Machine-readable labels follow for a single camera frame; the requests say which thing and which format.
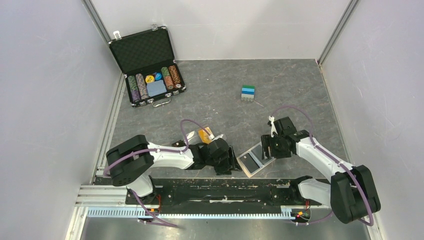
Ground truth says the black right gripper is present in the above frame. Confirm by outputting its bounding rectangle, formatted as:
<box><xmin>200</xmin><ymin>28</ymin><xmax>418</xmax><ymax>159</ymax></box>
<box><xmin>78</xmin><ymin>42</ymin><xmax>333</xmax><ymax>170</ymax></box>
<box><xmin>261</xmin><ymin>134</ymin><xmax>291</xmax><ymax>160</ymax></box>

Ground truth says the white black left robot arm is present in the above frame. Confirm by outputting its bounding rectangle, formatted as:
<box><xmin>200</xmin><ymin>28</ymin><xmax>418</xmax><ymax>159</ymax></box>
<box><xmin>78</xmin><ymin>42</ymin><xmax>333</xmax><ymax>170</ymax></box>
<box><xmin>103</xmin><ymin>134</ymin><xmax>241</xmax><ymax>204</ymax></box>

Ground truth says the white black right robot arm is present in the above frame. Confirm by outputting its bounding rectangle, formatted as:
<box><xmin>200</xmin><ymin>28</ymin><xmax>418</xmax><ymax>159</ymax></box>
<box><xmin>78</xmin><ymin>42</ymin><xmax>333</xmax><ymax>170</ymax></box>
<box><xmin>261</xmin><ymin>116</ymin><xmax>382</xmax><ymax>225</ymax></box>

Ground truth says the clear acrylic card tray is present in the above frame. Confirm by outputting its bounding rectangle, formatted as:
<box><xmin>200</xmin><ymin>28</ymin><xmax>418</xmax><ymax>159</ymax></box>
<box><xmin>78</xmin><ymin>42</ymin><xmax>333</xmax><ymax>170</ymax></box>
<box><xmin>186</xmin><ymin>128</ymin><xmax>204</xmax><ymax>145</ymax></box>

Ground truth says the black VIP card stack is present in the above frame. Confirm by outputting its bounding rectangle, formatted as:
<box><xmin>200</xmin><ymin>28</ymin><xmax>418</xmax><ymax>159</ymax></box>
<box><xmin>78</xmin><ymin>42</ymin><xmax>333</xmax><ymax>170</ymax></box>
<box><xmin>171</xmin><ymin>140</ymin><xmax>187</xmax><ymax>148</ymax></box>

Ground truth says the blue green block stack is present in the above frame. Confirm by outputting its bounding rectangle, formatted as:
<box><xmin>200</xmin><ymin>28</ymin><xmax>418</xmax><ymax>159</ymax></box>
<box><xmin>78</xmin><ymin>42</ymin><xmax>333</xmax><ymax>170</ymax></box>
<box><xmin>241</xmin><ymin>85</ymin><xmax>256</xmax><ymax>102</ymax></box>

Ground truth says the black poker chip case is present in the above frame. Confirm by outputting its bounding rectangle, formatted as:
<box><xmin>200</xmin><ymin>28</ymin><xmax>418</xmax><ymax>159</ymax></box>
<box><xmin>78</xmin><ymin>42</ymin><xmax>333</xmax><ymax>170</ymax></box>
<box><xmin>108</xmin><ymin>25</ymin><xmax>187</xmax><ymax>108</ymax></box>

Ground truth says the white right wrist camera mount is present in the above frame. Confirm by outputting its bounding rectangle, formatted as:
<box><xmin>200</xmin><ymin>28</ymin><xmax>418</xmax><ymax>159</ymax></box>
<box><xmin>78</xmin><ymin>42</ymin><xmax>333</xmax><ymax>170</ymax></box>
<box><xmin>268</xmin><ymin>115</ymin><xmax>278</xmax><ymax>138</ymax></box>

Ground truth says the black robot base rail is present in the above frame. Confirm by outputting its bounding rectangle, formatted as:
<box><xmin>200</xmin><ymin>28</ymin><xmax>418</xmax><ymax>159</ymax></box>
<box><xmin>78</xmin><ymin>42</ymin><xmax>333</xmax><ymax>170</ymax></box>
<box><xmin>94</xmin><ymin>177</ymin><xmax>322</xmax><ymax>216</ymax></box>

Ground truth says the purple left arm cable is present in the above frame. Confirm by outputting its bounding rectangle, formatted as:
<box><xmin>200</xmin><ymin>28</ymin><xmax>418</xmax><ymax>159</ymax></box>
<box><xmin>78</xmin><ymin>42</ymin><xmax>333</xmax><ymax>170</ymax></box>
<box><xmin>102</xmin><ymin>119</ymin><xmax>215</xmax><ymax>229</ymax></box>

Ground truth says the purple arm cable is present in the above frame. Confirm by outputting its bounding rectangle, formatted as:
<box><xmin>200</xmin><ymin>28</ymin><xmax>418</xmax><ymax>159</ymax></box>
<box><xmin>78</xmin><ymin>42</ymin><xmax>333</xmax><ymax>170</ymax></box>
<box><xmin>102</xmin><ymin>119</ymin><xmax>215</xmax><ymax>229</ymax></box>
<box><xmin>269</xmin><ymin>105</ymin><xmax>375</xmax><ymax>227</ymax></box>

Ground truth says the white toothed cable rail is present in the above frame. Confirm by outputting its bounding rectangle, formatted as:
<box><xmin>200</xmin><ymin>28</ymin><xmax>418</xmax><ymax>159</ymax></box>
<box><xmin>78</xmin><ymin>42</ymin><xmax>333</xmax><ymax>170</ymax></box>
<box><xmin>86</xmin><ymin>206</ymin><xmax>295</xmax><ymax>220</ymax></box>

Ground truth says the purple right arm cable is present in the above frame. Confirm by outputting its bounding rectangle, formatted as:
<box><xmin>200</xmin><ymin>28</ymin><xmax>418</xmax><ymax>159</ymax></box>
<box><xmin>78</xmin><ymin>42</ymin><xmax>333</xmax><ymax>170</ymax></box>
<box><xmin>269</xmin><ymin>105</ymin><xmax>375</xmax><ymax>227</ymax></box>

